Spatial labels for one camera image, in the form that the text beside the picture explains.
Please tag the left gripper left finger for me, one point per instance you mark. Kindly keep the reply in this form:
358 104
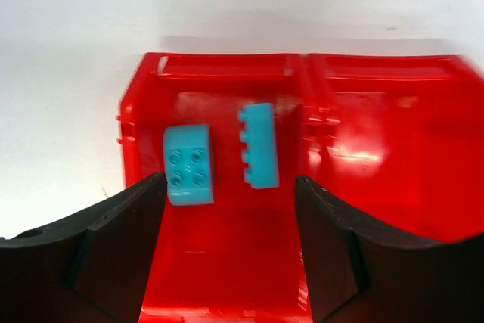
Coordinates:
91 266

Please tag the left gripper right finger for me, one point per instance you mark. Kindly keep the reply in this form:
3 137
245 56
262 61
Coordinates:
361 269

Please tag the blue long lego brick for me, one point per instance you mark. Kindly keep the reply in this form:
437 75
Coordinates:
260 152

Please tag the red four-compartment bin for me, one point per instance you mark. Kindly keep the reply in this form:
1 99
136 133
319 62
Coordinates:
399 138

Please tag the blue oval printed lego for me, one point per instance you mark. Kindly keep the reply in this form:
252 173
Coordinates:
187 165

